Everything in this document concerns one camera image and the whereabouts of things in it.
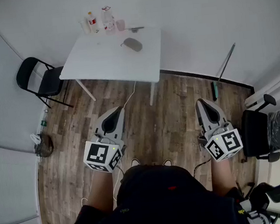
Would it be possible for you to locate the black folding chair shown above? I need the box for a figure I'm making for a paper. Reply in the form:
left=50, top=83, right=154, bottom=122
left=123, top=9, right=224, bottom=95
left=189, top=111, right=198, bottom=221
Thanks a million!
left=14, top=53, right=74, bottom=113

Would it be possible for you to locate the teal head mop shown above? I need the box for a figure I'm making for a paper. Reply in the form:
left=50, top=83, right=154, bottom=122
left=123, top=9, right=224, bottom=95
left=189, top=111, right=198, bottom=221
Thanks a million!
left=207, top=42, right=241, bottom=102

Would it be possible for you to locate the white tube bundle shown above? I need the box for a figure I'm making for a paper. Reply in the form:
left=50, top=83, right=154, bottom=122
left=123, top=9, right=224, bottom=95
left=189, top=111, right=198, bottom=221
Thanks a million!
left=241, top=71, right=280, bottom=109

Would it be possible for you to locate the person's black clothing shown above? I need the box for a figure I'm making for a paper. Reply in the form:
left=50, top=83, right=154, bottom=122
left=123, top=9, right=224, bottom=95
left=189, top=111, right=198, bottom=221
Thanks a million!
left=58, top=153, right=272, bottom=224

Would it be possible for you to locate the green label plastic bottle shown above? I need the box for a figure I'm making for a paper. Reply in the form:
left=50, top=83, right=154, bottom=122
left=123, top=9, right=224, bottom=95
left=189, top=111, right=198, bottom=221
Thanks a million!
left=39, top=108, right=51, bottom=134

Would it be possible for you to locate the white jug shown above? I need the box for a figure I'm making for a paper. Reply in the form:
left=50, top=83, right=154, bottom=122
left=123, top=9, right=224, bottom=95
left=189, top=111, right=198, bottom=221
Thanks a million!
left=78, top=19, right=92, bottom=36

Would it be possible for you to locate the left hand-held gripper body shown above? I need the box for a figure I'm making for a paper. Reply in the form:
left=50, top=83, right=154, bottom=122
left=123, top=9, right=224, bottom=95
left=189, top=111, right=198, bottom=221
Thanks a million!
left=81, top=131, right=129, bottom=175

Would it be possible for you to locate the dark rubbish bag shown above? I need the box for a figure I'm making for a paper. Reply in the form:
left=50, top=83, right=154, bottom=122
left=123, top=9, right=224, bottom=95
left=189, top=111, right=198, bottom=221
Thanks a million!
left=30, top=131, right=55, bottom=159

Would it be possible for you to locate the white table leg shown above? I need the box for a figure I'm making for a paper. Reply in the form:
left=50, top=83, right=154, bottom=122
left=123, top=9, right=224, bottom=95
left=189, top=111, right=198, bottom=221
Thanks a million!
left=75, top=77, right=97, bottom=104
left=148, top=81, right=158, bottom=106

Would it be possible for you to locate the black cable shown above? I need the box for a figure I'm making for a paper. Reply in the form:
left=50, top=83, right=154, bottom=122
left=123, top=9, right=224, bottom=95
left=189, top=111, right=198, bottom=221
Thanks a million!
left=191, top=158, right=214, bottom=178

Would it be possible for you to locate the person's right forearm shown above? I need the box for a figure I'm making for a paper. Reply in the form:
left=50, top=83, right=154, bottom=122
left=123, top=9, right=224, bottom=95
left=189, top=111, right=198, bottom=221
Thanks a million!
left=209, top=158, right=239, bottom=198

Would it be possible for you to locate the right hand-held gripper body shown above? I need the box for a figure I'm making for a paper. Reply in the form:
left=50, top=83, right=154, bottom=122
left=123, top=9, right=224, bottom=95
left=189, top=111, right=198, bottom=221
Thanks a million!
left=197, top=120, right=245, bottom=164

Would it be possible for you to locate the grey metal stand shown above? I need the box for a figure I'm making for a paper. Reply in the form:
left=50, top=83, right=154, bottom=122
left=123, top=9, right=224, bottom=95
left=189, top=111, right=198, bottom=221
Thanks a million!
left=124, top=25, right=146, bottom=34

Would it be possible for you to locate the black office chair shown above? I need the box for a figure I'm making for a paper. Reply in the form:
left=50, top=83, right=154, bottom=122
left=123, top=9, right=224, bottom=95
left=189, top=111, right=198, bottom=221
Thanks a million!
left=238, top=92, right=280, bottom=165

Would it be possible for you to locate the pink cup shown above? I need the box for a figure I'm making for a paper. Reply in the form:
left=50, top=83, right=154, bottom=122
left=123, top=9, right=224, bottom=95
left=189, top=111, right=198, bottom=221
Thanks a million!
left=115, top=19, right=126, bottom=32

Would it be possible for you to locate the large clear water bottle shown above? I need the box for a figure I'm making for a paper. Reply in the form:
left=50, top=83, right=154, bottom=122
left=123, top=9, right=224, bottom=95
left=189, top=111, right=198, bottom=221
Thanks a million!
left=99, top=5, right=117, bottom=36

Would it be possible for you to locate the yellow cap red label bottle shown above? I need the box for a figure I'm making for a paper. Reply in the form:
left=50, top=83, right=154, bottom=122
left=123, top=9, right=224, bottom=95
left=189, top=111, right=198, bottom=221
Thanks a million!
left=86, top=11, right=100, bottom=35

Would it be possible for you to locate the person's left forearm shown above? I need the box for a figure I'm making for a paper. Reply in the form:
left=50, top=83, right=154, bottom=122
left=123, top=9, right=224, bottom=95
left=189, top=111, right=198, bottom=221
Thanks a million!
left=82, top=169, right=116, bottom=215

